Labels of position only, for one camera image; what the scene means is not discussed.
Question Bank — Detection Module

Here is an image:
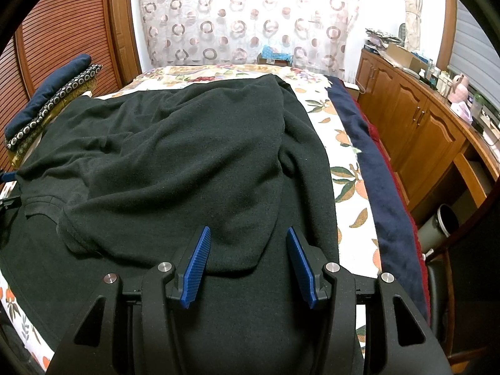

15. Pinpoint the black printed t-shirt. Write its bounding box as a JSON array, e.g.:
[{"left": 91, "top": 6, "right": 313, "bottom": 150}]
[{"left": 0, "top": 73, "right": 340, "bottom": 375}]

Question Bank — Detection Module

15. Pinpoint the mustard yellow folded garment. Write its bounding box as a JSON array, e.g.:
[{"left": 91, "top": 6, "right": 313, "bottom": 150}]
[{"left": 7, "top": 78, "right": 98, "bottom": 168}]

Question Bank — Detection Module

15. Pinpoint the navy blanket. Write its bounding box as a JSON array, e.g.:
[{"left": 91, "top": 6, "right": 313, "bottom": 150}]
[{"left": 327, "top": 76, "right": 430, "bottom": 320}]

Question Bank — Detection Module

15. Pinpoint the orange print bed sheet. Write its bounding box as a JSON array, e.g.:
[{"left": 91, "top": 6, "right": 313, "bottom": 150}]
[{"left": 0, "top": 66, "right": 384, "bottom": 375}]

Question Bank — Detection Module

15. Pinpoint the dark patterned folded garment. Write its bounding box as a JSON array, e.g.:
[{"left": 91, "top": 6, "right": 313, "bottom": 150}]
[{"left": 4, "top": 63, "right": 103, "bottom": 151}]

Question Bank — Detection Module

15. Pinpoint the grey cylindrical bin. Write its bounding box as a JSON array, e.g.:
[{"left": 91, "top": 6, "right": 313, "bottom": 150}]
[{"left": 418, "top": 204, "right": 459, "bottom": 253}]

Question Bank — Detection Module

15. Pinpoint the navy folded garment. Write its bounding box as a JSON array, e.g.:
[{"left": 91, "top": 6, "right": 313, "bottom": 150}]
[{"left": 4, "top": 53, "right": 92, "bottom": 141}]

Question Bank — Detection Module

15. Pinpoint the brown louvered wardrobe door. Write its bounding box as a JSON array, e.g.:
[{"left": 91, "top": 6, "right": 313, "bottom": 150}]
[{"left": 0, "top": 0, "right": 142, "bottom": 173}]

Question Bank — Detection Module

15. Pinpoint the wooden sideboard cabinet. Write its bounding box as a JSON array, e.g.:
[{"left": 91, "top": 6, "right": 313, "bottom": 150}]
[{"left": 356, "top": 50, "right": 499, "bottom": 223}]

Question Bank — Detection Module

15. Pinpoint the pink kettle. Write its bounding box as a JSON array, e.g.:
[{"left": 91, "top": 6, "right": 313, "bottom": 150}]
[{"left": 447, "top": 74, "right": 469, "bottom": 103}]

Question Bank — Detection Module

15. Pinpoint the circle pattern curtain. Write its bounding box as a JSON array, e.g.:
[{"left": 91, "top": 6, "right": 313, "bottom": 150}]
[{"left": 138, "top": 0, "right": 360, "bottom": 81}]

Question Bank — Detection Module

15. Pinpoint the floral quilt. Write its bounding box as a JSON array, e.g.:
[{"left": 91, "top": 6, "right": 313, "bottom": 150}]
[{"left": 122, "top": 64, "right": 331, "bottom": 91}]

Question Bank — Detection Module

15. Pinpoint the cardboard box on cabinet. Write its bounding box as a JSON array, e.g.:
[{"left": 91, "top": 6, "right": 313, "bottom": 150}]
[{"left": 385, "top": 43, "right": 428, "bottom": 74}]

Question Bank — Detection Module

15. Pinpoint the grey window blind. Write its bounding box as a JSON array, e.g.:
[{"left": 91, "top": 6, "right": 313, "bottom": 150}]
[{"left": 449, "top": 1, "right": 499, "bottom": 110}]

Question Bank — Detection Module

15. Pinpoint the blue item box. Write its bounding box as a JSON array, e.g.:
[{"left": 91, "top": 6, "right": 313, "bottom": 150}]
[{"left": 257, "top": 45, "right": 293, "bottom": 66}]

